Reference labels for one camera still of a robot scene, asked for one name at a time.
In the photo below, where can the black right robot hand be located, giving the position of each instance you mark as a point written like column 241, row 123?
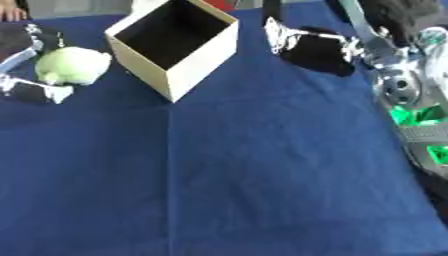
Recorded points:
column 315, row 55

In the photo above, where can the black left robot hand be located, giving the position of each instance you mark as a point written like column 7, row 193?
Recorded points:
column 26, row 91

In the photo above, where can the person's hand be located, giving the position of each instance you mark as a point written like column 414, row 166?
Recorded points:
column 11, row 12

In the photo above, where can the pale green soft toy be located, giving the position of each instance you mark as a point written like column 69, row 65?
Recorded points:
column 73, row 65

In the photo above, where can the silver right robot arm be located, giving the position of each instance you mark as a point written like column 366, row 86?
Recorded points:
column 402, row 86

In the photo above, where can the open tan cardboard box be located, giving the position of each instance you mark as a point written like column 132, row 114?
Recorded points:
column 198, row 63

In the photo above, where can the black pole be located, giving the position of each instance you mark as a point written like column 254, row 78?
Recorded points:
column 272, row 10

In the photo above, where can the red object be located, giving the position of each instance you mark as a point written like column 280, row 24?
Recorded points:
column 224, row 3

